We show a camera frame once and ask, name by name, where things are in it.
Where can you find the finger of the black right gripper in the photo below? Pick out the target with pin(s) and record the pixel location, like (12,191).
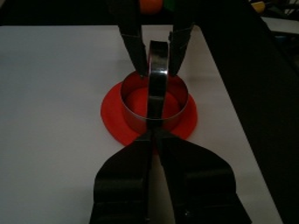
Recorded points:
(181,35)
(130,35)

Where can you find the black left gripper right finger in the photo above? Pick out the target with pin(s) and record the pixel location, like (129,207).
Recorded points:
(202,192)

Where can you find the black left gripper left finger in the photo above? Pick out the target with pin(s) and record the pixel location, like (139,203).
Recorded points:
(121,189)

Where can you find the orange toy ball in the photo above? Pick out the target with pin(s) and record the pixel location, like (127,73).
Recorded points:
(150,5)

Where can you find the yellow toy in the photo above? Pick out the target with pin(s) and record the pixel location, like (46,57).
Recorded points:
(258,6)

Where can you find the white side table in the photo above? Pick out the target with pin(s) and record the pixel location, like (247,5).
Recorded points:
(282,24)

